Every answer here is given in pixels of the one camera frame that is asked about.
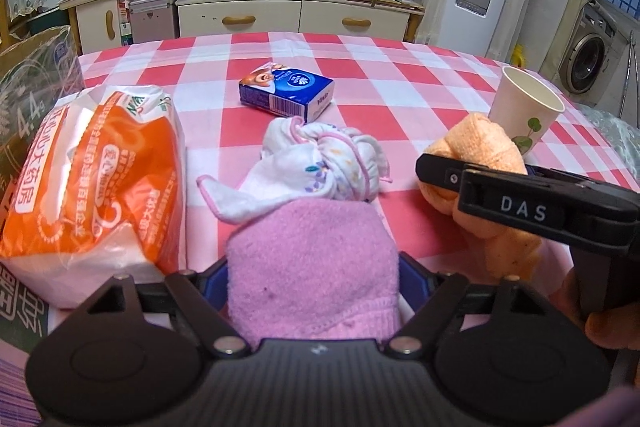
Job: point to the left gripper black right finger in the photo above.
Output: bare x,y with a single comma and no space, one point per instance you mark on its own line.
494,354

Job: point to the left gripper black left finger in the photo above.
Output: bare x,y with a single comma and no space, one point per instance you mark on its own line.
133,354

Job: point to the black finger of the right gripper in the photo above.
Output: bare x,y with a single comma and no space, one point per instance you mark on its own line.
441,172

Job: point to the orange plush cloth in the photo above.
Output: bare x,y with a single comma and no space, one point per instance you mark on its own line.
476,139

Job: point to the pink towel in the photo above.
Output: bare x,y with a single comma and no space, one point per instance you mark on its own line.
314,269

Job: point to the right hand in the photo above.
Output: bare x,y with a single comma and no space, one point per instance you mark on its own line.
612,329

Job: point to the paper cup green dots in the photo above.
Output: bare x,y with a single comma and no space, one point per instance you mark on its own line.
525,107

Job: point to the yellow detergent bottle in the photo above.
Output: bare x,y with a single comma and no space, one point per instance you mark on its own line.
518,57

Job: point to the white floral baby cloth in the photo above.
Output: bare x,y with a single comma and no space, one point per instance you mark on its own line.
300,160

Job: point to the orange white tissue pack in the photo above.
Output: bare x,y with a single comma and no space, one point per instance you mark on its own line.
109,199

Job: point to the front-load washing machine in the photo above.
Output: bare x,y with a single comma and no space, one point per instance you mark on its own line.
591,56

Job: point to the blue tissue packet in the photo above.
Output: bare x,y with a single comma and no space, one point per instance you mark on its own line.
287,91

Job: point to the red white checkered tablecloth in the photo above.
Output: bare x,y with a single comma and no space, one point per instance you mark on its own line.
405,95

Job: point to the cream TV cabinet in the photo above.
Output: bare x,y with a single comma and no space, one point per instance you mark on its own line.
104,24

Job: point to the cardboard box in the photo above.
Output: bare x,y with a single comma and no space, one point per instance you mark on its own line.
35,74

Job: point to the pink storage box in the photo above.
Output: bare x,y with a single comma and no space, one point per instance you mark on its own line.
152,20

